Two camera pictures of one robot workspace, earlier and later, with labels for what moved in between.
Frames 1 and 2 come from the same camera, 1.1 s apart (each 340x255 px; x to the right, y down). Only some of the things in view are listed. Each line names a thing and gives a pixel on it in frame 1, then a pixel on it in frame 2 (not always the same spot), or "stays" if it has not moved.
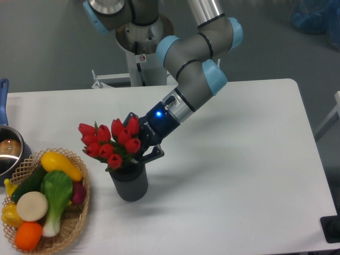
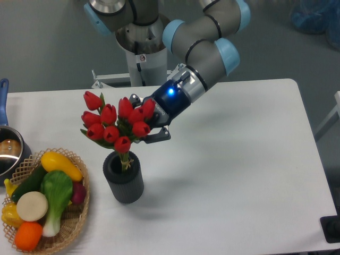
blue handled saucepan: [15, 152] stays
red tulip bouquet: [116, 148] → [100, 122]
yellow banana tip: [9, 187] stays
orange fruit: [28, 235] stays
